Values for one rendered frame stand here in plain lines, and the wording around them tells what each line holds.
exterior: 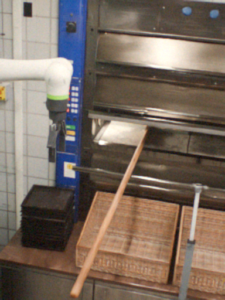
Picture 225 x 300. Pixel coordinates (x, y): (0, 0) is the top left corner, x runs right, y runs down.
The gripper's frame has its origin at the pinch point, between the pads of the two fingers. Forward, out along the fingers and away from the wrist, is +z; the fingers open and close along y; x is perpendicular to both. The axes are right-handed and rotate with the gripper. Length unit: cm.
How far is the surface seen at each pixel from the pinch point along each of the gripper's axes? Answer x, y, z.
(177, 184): 52, -52, 31
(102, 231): 24.6, 11.7, 28.2
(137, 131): 18, -121, 27
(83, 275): 25, 42, 29
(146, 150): 28, -90, 28
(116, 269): 23, -41, 85
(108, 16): 0, -89, -52
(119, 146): 11, -90, 28
